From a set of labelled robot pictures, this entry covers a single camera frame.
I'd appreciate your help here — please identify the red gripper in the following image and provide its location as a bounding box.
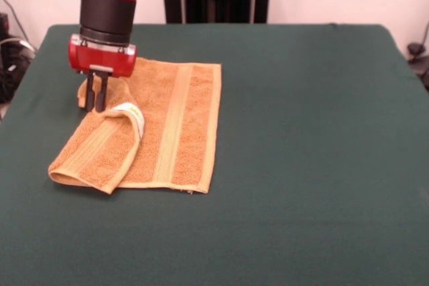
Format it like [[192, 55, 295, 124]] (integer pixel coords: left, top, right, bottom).
[[68, 33, 139, 113]]

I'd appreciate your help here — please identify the thin grey cable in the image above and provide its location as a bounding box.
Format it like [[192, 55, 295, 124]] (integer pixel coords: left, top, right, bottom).
[[0, 0, 38, 54]]

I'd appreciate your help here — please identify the tan terry towel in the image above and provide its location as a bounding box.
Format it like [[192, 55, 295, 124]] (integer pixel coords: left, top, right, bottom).
[[48, 57, 223, 196]]

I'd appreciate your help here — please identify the dark green table cloth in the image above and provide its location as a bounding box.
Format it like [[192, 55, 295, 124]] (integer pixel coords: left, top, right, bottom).
[[0, 23, 429, 286]]

